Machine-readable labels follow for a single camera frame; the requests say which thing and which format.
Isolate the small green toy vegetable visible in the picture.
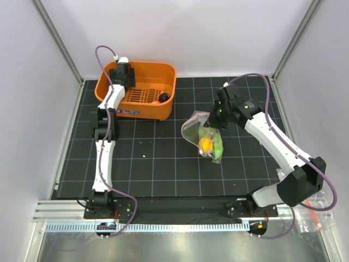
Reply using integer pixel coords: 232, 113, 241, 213
198, 127, 220, 139

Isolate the orange plastic basket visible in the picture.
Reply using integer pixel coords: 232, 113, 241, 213
94, 60, 178, 121

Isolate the pink dotted zip bag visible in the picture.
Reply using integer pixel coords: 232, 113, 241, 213
180, 111, 224, 164

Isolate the long green toy vegetable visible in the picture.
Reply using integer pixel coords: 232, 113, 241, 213
211, 134, 224, 162

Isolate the yellow orange toy fruit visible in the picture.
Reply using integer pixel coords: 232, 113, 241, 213
198, 137, 213, 153

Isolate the dark purple toy fruit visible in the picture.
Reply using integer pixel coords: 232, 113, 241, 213
158, 93, 171, 103

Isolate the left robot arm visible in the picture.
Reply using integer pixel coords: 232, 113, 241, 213
84, 57, 134, 219

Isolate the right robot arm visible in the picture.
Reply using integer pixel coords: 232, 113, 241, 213
205, 83, 326, 216

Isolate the black base bar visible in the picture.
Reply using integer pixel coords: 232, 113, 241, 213
83, 195, 278, 225

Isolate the white slotted cable duct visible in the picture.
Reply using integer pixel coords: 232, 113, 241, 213
45, 221, 250, 233

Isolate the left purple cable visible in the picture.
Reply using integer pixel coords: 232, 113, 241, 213
95, 45, 139, 251

